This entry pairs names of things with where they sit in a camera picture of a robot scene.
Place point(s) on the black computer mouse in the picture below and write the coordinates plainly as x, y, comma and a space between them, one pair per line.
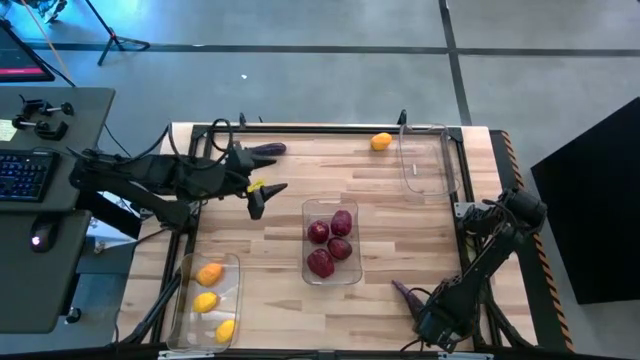
42, 235

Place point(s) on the black monitor screen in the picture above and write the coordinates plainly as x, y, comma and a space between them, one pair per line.
17, 57

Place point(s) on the pale sticky note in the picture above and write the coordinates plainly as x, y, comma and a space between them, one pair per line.
6, 130

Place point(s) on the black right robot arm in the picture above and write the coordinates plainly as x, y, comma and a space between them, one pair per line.
480, 270

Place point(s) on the dark red apple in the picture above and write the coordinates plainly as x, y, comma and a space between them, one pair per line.
318, 231
339, 248
320, 263
341, 222

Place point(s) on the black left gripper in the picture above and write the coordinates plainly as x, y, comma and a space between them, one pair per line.
237, 172

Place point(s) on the black metal table frame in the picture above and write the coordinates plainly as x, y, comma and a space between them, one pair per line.
325, 129

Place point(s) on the grey desk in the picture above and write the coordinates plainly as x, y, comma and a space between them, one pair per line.
85, 130

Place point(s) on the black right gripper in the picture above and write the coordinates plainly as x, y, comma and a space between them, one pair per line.
440, 325

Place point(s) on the white and blue box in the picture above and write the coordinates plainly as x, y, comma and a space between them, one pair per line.
107, 232

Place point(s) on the clear plastic bin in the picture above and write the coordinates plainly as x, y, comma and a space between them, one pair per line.
425, 165
355, 270
185, 325

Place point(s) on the black board with hazard stripe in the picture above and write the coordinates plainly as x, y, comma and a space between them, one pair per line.
550, 300

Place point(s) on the black frame post clamp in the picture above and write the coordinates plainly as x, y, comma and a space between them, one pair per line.
242, 119
401, 117

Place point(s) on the black keyboard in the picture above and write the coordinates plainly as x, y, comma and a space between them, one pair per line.
25, 175

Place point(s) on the yellow tape tag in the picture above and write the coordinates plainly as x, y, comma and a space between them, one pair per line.
255, 186

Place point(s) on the dark purple eggplant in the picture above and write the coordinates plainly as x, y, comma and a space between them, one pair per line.
406, 296
272, 148

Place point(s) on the white tape strip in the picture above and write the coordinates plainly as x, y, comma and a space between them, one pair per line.
186, 355
465, 356

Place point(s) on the yellow lemon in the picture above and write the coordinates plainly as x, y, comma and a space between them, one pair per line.
225, 331
205, 302

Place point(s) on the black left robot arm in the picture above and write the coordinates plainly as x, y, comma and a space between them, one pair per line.
150, 172

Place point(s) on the black tripod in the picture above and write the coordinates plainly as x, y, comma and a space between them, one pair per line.
114, 39

